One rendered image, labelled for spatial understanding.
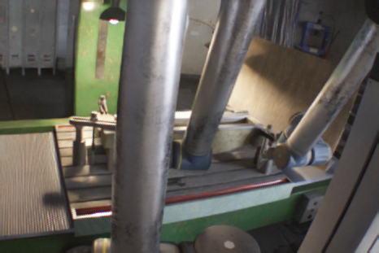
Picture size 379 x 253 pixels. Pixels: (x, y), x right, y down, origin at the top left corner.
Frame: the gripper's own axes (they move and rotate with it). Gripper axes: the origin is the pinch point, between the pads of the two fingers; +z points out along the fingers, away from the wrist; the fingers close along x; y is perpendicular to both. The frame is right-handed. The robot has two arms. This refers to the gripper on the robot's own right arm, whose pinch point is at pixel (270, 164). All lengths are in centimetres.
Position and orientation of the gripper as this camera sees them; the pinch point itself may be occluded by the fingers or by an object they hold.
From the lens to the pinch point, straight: 179.1
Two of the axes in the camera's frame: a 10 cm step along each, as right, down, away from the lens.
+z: -2.7, 6.2, 7.4
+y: 1.5, 7.8, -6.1
